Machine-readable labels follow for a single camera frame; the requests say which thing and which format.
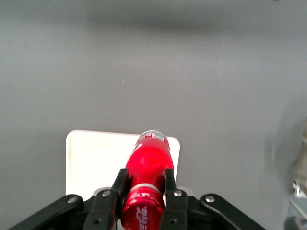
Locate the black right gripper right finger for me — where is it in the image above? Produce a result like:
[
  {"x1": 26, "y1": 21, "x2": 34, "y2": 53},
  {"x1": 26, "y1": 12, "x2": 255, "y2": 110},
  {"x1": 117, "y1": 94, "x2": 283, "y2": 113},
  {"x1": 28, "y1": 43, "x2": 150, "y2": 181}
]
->
[{"x1": 159, "y1": 168, "x2": 189, "y2": 230}]

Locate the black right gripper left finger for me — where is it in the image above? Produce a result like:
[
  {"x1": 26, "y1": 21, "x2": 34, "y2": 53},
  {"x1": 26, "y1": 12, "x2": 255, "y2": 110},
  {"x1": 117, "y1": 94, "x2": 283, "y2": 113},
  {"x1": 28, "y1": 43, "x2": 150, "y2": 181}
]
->
[{"x1": 83, "y1": 168, "x2": 131, "y2": 230}]

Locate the red coke bottle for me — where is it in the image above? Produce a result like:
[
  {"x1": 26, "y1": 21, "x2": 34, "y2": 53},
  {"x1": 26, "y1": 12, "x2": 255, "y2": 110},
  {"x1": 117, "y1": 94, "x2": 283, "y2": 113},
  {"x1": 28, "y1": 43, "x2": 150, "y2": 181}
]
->
[{"x1": 120, "y1": 129, "x2": 175, "y2": 230}]

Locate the beige plastic tray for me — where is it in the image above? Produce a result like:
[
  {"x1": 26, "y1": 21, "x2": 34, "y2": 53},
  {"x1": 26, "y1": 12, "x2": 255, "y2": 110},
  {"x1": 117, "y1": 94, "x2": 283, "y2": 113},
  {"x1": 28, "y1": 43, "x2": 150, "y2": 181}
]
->
[{"x1": 65, "y1": 129, "x2": 194, "y2": 199}]

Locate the dark grey table mat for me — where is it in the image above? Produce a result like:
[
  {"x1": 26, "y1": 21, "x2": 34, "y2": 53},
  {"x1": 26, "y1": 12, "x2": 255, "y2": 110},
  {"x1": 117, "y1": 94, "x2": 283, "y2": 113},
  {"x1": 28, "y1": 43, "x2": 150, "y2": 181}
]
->
[{"x1": 0, "y1": 0, "x2": 307, "y2": 230}]

